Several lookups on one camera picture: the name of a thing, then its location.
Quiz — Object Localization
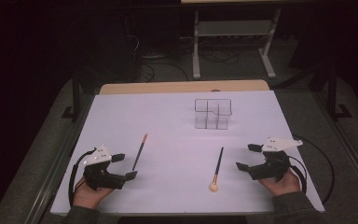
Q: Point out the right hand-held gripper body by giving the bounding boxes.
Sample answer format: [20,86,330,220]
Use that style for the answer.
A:
[247,136,304,182]

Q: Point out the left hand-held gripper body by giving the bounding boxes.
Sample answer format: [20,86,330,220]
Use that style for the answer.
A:
[83,143,127,191]

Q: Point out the thin black makeup brush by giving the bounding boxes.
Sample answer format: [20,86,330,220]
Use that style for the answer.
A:
[131,133,149,173]

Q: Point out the fluffy-headed black makeup brush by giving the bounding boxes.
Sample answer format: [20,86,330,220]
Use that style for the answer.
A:
[208,147,225,193]

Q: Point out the clear acrylic organizer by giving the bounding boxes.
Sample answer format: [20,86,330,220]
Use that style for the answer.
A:
[194,98,233,131]

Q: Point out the person's left hand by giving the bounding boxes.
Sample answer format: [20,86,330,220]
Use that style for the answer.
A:
[72,176,117,210]

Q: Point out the person's right hand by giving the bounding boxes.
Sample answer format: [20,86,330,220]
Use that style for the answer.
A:
[258,168,302,197]

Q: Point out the black metal stand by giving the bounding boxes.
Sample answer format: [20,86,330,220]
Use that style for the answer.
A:
[61,68,86,123]
[310,61,354,123]

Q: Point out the wooden table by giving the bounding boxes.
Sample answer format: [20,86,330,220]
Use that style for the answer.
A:
[99,79,270,96]

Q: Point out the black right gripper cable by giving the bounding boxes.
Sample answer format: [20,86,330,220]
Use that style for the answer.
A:
[287,134,336,205]

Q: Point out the black floor cables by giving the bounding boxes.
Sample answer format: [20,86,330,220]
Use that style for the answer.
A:
[124,18,241,84]

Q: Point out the grey metal desk frame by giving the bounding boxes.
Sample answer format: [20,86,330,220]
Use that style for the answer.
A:
[180,0,312,80]

